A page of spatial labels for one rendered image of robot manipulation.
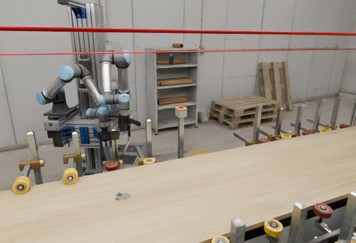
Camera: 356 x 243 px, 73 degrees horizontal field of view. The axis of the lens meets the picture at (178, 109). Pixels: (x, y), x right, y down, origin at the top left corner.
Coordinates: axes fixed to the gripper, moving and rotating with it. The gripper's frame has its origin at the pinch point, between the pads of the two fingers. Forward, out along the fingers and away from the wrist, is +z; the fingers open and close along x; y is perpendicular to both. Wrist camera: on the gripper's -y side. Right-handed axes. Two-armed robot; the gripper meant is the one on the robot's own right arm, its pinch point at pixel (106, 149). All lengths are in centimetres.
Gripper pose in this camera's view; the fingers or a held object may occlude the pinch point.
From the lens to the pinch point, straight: 214.2
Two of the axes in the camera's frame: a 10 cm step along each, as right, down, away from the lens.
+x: -9.3, 1.0, -3.5
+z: -0.1, 9.6, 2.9
